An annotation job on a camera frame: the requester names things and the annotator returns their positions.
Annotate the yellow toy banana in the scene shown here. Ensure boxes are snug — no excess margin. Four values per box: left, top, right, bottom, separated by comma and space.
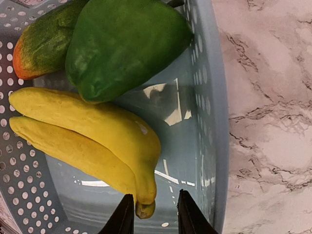
9, 87, 161, 219

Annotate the grey plastic basket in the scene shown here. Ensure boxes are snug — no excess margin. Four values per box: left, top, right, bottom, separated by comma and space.
0, 0, 229, 234

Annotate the dark green toy avocado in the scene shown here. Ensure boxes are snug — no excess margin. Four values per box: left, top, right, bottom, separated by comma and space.
65, 0, 194, 103

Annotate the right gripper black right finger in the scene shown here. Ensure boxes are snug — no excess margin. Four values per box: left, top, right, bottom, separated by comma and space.
177, 189, 218, 234

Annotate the orange green toy mango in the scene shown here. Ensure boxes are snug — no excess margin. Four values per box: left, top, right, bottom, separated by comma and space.
13, 0, 88, 80

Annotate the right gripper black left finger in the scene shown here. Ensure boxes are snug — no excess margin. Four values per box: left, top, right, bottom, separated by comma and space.
98, 194, 135, 234

